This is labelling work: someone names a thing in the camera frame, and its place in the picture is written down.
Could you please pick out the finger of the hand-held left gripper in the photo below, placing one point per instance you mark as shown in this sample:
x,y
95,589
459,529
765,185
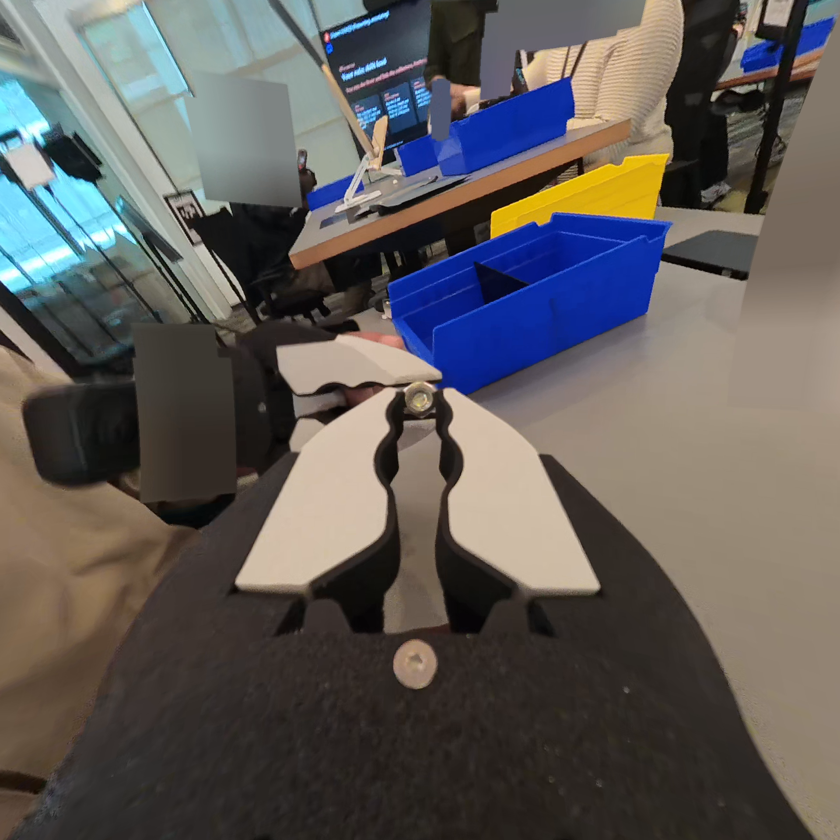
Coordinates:
x,y
341,365
313,431

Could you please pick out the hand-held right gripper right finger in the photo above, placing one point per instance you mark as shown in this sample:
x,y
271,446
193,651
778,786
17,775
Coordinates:
x,y
519,525

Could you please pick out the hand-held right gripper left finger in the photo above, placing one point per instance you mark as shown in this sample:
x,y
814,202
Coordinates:
x,y
313,525

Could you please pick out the silver hex nut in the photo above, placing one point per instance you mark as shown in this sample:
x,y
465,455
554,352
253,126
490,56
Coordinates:
x,y
407,398

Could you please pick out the blue divided storage bin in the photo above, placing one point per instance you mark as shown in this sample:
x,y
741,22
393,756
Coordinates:
x,y
551,328

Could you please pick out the person's left hand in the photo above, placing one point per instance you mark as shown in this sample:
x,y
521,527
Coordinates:
x,y
381,340

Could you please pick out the small blue storage bin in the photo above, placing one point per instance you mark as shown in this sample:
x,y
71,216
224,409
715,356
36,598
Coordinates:
x,y
788,46
328,193
418,158

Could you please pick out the brown wooden desk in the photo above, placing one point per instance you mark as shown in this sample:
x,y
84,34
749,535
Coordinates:
x,y
433,204

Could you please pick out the black white tag board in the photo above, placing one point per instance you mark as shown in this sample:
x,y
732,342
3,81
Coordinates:
x,y
181,217

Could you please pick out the black studio lamp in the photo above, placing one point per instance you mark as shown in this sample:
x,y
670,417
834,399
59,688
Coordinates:
x,y
72,158

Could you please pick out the yellow storage bin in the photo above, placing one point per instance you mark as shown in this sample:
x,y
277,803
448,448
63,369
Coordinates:
x,y
591,197

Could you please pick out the computer monitor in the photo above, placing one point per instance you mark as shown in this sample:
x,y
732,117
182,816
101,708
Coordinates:
x,y
381,66

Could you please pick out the white studio light panel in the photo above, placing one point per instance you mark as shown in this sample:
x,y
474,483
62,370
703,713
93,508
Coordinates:
x,y
26,164

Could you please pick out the dark flat tablet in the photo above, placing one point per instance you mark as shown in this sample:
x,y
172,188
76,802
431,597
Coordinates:
x,y
715,252

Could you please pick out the brown wooden table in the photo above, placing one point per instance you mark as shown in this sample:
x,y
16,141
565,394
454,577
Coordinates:
x,y
775,72

